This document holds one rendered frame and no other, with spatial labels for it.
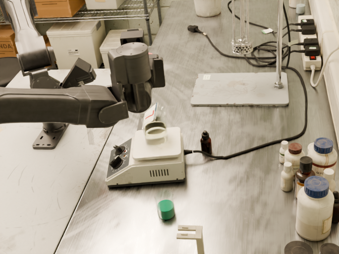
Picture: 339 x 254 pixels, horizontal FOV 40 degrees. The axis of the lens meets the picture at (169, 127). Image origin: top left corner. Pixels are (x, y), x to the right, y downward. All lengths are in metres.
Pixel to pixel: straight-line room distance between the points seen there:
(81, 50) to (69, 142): 2.14
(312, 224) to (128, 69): 0.48
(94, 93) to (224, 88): 0.73
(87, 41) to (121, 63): 2.60
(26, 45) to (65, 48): 2.36
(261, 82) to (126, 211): 0.67
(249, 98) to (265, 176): 0.36
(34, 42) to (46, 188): 0.37
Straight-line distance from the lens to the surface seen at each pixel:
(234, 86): 1.53
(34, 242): 1.13
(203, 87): 1.54
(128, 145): 1.23
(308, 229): 1.02
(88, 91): 0.87
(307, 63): 1.63
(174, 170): 1.15
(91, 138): 1.40
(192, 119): 1.40
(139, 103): 0.89
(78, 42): 3.47
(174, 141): 1.17
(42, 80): 1.10
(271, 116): 1.40
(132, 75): 0.86
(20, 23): 1.24
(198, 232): 0.88
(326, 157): 1.11
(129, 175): 1.16
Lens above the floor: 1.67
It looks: 34 degrees down
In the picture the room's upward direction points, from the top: 8 degrees counter-clockwise
